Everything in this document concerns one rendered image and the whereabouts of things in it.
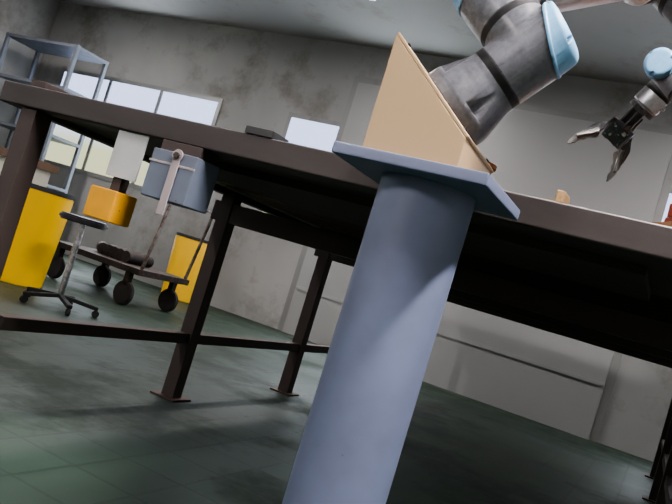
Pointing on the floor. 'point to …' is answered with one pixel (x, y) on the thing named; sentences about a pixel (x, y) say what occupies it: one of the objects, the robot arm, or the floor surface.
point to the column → (387, 323)
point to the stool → (68, 267)
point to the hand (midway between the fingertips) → (586, 162)
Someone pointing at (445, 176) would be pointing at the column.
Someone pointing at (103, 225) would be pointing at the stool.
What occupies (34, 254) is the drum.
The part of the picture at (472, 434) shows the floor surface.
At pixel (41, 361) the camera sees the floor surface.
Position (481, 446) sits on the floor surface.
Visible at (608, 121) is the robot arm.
